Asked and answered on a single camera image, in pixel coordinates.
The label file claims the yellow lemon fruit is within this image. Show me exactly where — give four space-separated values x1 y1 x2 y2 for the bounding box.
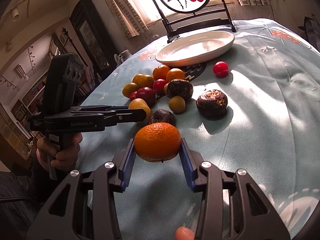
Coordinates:
129 98 151 120

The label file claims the large red plum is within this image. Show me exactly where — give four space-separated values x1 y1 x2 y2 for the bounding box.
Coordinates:
136 87 156 107

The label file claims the yellow orange kumquat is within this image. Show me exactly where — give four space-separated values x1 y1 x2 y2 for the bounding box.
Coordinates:
132 74 154 88

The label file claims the large orange mandarin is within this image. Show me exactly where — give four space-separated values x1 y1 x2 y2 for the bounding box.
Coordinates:
134 122 181 162

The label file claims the yellow green small fruit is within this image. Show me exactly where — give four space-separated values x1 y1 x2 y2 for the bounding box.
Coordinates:
169 96 185 114

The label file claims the dark wrinkled passion fruit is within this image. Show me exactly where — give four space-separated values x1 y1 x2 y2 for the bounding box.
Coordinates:
167 79 193 100

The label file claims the small orange mandarin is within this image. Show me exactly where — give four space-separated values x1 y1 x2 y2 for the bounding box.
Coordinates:
166 68 185 82

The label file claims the dark brown passion fruit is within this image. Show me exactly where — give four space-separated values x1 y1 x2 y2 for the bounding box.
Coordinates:
196 89 228 119

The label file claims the small red cherry tomato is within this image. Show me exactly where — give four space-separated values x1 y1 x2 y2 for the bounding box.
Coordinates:
213 61 229 78

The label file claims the person's left hand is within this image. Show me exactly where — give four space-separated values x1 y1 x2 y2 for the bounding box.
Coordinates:
36 133 82 171

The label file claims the person's right hand fingertip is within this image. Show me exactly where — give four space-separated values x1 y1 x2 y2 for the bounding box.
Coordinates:
174 226 195 240

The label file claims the white ceramic jug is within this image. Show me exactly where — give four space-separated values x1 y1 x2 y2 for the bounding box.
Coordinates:
114 50 132 66

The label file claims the white oval plate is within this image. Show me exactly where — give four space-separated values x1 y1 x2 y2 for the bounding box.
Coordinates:
155 30 235 67

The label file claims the light blue patterned tablecloth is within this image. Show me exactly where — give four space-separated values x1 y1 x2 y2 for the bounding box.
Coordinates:
115 19 319 239

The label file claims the round painted screen on stand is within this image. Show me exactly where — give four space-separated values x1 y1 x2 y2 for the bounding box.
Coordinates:
152 0 236 43

